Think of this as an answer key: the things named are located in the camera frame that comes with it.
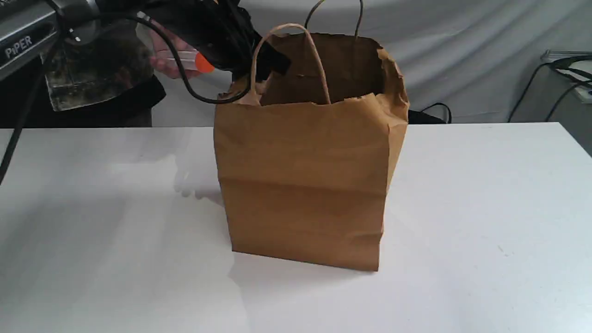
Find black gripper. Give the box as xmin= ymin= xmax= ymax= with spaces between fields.
xmin=141 ymin=0 xmax=291 ymax=82

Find clear tube orange cap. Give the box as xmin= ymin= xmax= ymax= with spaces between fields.
xmin=157 ymin=50 xmax=215 ymax=74

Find brown paper bag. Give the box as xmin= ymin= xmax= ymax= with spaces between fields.
xmin=213 ymin=23 xmax=409 ymax=271

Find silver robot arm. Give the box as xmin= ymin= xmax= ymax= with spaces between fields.
xmin=0 ymin=0 xmax=290 ymax=81

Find person's hand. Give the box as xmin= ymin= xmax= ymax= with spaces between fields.
xmin=149 ymin=29 xmax=197 ymax=79

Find black object behind table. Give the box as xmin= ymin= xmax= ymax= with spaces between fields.
xmin=408 ymin=103 xmax=453 ymax=125

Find person's camouflage shirt torso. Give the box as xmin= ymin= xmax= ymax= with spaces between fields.
xmin=25 ymin=21 xmax=166 ymax=128

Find white backdrop cloth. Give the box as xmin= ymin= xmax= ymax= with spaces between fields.
xmin=152 ymin=0 xmax=591 ymax=127

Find black cables at right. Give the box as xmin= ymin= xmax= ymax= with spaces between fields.
xmin=508 ymin=55 xmax=592 ymax=123

